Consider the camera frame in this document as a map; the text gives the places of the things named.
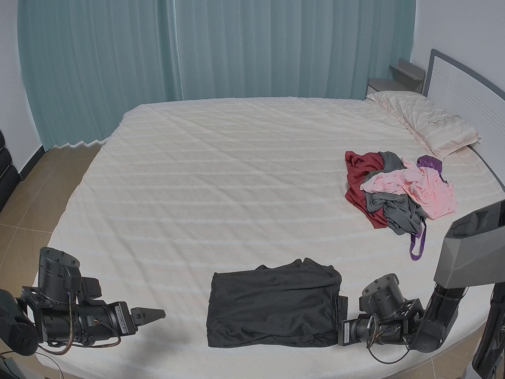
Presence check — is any blue-green curtain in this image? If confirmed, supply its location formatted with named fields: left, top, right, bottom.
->
left=174, top=0, right=418, bottom=102
left=18, top=0, right=184, bottom=152

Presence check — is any black cable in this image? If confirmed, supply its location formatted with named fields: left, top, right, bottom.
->
left=37, top=328, right=122, bottom=357
left=366, top=344, right=413, bottom=365

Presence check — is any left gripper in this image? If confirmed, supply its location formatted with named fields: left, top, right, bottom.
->
left=75, top=301, right=145, bottom=346

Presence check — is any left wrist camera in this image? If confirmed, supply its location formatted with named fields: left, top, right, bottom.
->
left=81, top=277, right=103, bottom=305

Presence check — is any cream pillow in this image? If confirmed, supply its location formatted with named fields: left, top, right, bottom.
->
left=366, top=91, right=479, bottom=159

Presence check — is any purple garment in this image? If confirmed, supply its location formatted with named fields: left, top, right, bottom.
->
left=409, top=154, right=450, bottom=261

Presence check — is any pink garment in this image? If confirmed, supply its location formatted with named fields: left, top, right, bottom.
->
left=361, top=157, right=458, bottom=220

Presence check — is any dark red garment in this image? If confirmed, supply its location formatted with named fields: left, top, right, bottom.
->
left=344, top=151, right=389, bottom=230

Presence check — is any black chest of drawers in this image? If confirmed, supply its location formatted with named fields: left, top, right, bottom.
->
left=0, top=131, right=20, bottom=212

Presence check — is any grey bedside table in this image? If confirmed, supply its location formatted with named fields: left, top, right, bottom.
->
left=368, top=58, right=426, bottom=94

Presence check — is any black garment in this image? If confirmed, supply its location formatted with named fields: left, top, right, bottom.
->
left=206, top=257, right=343, bottom=348

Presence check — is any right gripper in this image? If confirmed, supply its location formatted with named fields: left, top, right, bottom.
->
left=336, top=295, right=375, bottom=347

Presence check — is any bed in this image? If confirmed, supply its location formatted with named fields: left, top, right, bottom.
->
left=33, top=49, right=505, bottom=373

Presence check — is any grey garment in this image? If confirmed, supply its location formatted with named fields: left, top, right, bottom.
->
left=365, top=151, right=427, bottom=236

